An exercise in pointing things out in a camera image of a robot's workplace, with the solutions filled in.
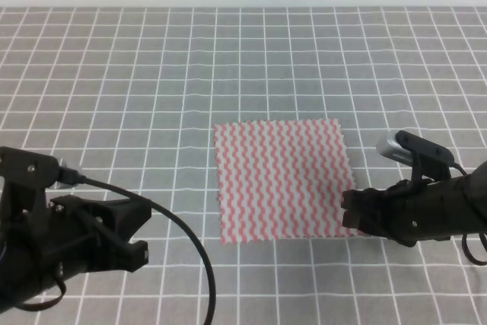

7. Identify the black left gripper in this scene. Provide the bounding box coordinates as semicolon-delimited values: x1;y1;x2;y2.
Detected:
1;176;151;298

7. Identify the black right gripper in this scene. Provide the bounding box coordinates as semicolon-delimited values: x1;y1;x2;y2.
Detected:
341;172;486;247

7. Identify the pink wavy striped towel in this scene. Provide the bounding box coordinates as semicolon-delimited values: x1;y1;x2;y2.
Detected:
214;119;359;244

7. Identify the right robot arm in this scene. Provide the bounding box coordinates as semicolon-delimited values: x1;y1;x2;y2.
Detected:
341;163;486;247

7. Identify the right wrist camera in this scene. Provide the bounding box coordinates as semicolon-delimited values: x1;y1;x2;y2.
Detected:
376;130;455;182

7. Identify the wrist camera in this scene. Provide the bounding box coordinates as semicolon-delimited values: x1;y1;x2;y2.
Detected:
376;130;455;182
1;146;81;195

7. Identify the left black camera cable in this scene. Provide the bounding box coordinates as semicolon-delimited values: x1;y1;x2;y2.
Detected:
56;167;217;325

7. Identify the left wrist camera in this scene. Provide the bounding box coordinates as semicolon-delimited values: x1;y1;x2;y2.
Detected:
1;146;81;195

